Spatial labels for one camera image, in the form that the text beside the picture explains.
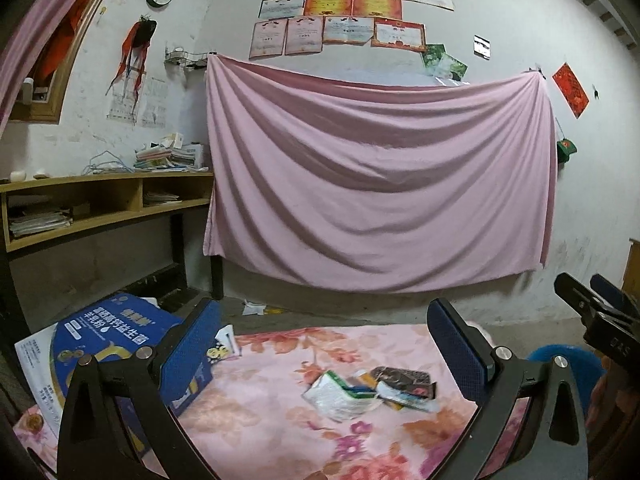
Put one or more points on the dark patterned packet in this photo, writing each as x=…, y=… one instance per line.
x=400, y=375

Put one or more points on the yellow scrap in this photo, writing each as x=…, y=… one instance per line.
x=272, y=311

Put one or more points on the orange cloth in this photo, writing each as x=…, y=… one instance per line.
x=62, y=40

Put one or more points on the small black white photo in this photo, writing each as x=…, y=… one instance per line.
x=482, y=47

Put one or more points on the blue plastic bucket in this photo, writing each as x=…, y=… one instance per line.
x=575, y=365

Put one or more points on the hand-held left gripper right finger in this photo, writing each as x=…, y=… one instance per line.
x=455, y=345

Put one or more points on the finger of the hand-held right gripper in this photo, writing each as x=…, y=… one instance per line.
x=580, y=295
x=612, y=291

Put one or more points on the wooden window frame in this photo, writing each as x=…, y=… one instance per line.
x=55, y=105

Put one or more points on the pink window curtain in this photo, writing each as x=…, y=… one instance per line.
x=45, y=15

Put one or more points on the group of wall certificates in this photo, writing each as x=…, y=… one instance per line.
x=345, y=15

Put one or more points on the wooden cabinet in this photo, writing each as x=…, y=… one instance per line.
x=632, y=265

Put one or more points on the pink floral blanket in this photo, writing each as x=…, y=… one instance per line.
x=280, y=435

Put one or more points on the green cap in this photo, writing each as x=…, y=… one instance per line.
x=566, y=149

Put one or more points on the person's right hand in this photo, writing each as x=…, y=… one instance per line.
x=612, y=395

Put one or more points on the yellow cartoon packet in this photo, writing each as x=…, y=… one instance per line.
x=222, y=345

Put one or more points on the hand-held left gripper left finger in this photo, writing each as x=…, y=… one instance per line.
x=192, y=345

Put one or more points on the pink hanging cloth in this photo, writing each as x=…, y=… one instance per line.
x=375, y=175

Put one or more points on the wall calendar sheets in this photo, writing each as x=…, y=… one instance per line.
x=152, y=105

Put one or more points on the white plastic packet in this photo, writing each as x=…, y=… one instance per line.
x=335, y=400

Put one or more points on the small brown round object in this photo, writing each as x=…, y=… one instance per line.
x=34, y=422

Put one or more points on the pile of papers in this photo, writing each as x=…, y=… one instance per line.
x=40, y=222
x=162, y=199

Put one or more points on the blue yellow wrapper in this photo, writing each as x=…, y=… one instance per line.
x=361, y=385

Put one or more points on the white paper scrap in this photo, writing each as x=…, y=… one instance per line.
x=253, y=308

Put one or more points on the stack of books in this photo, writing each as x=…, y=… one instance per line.
x=170, y=152

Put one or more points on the red wall poster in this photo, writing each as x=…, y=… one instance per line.
x=571, y=89

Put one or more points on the green nature photo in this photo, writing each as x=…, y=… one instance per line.
x=431, y=55
x=454, y=67

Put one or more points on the colourful packet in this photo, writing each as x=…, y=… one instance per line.
x=410, y=397

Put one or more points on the blue cardboard box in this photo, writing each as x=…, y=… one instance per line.
x=100, y=330

